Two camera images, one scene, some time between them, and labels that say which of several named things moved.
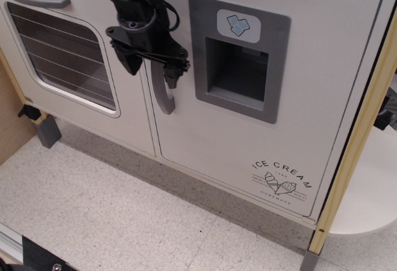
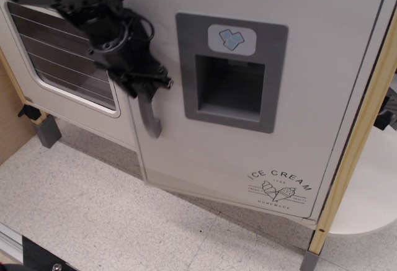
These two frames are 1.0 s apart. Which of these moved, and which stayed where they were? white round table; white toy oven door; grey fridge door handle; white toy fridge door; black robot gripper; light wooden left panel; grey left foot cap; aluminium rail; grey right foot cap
Moved: grey fridge door handle; white toy fridge door; black robot gripper
Stayed: grey right foot cap; aluminium rail; grey left foot cap; white toy oven door; light wooden left panel; white round table
